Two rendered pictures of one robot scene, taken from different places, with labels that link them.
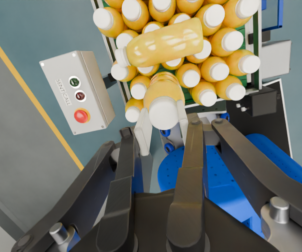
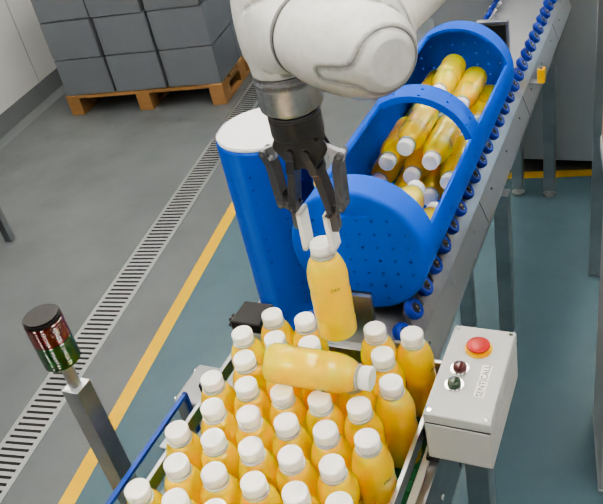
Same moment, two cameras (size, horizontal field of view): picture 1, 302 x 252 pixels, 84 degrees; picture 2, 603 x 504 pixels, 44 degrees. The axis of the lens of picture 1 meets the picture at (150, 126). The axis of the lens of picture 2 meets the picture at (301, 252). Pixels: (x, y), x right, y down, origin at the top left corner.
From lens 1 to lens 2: 102 cm
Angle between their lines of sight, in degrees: 45
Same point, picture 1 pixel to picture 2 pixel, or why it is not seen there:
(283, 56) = (193, 385)
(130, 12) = (327, 426)
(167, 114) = (317, 242)
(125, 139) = (329, 209)
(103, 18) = (364, 436)
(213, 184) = (348, 220)
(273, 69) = not seen: hidden behind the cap
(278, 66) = not seen: hidden behind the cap
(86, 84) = (440, 376)
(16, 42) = not seen: outside the picture
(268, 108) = (249, 307)
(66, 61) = (446, 408)
